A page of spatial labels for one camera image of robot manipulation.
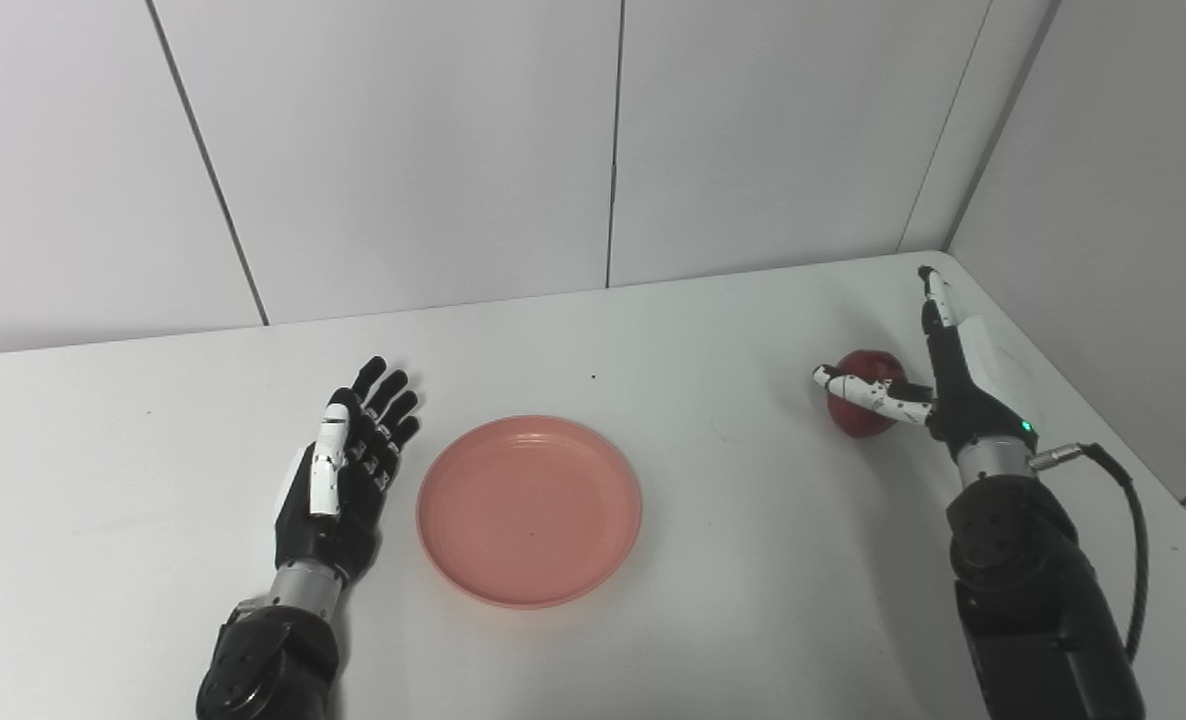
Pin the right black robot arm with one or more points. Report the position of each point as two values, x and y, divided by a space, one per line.
1038 600

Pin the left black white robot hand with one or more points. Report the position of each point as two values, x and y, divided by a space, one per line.
328 530

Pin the pink round plate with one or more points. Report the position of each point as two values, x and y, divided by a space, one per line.
528 512

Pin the red apple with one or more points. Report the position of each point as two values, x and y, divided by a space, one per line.
861 415

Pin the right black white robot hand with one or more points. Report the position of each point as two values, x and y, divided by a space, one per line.
968 405

